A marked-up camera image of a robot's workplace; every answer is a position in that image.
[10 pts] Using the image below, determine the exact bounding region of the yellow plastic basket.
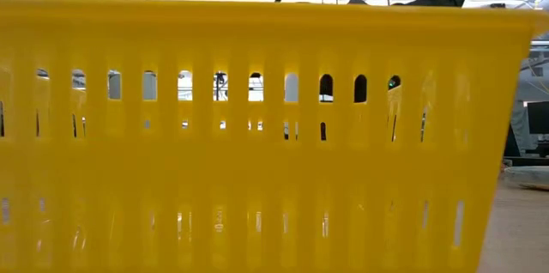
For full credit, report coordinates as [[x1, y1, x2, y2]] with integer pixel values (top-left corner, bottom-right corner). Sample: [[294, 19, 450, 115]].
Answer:
[[0, 0, 549, 273]]

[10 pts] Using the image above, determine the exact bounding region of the grey covered machine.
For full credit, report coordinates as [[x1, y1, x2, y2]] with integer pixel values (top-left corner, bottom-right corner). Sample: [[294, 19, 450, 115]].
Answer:
[[503, 32, 549, 167]]

